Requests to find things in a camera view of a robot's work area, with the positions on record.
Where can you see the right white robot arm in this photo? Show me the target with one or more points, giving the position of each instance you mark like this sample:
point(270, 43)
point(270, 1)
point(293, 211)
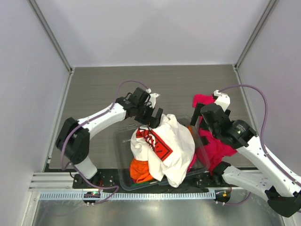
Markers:
point(278, 186)

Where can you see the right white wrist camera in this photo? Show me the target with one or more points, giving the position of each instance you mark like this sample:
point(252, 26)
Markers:
point(221, 99)

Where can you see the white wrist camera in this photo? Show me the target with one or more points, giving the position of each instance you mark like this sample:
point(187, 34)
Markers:
point(221, 99)
point(151, 99)

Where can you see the white t shirt red print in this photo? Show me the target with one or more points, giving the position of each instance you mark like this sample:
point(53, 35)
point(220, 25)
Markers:
point(169, 149)

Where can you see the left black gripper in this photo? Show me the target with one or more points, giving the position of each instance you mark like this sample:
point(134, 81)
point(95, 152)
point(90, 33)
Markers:
point(153, 122)

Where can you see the aluminium front rail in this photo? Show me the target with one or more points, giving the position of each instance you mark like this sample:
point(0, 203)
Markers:
point(51, 181)

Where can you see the aluminium frame post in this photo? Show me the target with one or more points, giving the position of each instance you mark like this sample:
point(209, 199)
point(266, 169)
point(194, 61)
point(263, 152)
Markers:
point(42, 20)
point(256, 31)

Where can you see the pink t shirt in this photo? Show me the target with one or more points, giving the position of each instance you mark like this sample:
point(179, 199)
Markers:
point(214, 148)

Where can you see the white slotted cable duct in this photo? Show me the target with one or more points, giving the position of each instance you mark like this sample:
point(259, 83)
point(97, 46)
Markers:
point(93, 195)

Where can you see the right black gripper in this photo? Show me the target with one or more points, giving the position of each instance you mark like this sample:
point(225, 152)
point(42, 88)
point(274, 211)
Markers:
point(197, 112)

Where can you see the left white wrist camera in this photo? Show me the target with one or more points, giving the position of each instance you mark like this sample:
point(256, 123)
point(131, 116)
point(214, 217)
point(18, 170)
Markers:
point(151, 99)

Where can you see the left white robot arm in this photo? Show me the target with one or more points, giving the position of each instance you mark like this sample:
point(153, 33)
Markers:
point(74, 138)

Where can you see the clear plastic bin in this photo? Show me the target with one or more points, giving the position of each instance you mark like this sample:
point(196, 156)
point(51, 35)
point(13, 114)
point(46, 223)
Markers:
point(124, 155)

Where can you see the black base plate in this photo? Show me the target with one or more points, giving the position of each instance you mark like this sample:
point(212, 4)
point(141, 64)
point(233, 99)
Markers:
point(110, 179)

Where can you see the right aluminium frame post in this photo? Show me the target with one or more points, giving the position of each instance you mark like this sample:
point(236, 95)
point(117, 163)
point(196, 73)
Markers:
point(256, 31)

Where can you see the left aluminium frame post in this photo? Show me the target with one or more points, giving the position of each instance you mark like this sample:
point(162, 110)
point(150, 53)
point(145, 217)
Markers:
point(42, 20)

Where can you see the orange t shirt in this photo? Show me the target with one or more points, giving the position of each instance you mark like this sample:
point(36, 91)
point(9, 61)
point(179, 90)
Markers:
point(139, 171)

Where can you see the green t shirt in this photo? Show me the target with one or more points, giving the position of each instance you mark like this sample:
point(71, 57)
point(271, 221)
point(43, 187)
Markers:
point(144, 184)

